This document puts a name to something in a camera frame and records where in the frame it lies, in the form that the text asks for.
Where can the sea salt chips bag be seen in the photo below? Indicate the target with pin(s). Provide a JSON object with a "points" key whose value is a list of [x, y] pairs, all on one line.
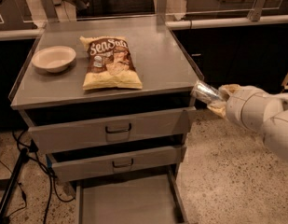
{"points": [[110, 64]]}

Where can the bottom open grey drawer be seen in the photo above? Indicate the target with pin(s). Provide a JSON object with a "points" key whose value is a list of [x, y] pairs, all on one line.
{"points": [[147, 196]]}

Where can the black tripod leg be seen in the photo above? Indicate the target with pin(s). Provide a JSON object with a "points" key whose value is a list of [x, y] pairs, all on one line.
{"points": [[12, 182]]}

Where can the middle grey drawer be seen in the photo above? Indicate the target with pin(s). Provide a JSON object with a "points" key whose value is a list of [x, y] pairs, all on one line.
{"points": [[118, 163]]}

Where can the silver redbull can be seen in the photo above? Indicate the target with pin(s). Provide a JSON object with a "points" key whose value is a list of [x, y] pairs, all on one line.
{"points": [[206, 93]]}

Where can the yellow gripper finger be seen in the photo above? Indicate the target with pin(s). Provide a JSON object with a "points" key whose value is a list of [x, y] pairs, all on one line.
{"points": [[218, 108], [228, 89]]}

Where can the grey metal drawer cabinet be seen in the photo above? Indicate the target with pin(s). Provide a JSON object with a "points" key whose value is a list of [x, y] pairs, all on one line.
{"points": [[167, 76]]}

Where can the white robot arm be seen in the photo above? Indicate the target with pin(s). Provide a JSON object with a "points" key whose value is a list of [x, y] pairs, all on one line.
{"points": [[258, 111]]}

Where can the top grey drawer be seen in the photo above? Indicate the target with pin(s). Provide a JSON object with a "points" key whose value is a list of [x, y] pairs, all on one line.
{"points": [[107, 131]]}

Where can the wheeled cart frame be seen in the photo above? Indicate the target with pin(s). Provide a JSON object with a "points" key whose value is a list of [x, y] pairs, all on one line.
{"points": [[287, 78]]}

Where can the white counter rail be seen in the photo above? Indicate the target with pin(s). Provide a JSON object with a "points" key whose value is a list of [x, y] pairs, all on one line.
{"points": [[230, 22]]}

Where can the white paper bowl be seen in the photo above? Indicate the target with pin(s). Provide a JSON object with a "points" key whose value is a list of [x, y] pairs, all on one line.
{"points": [[54, 59]]}

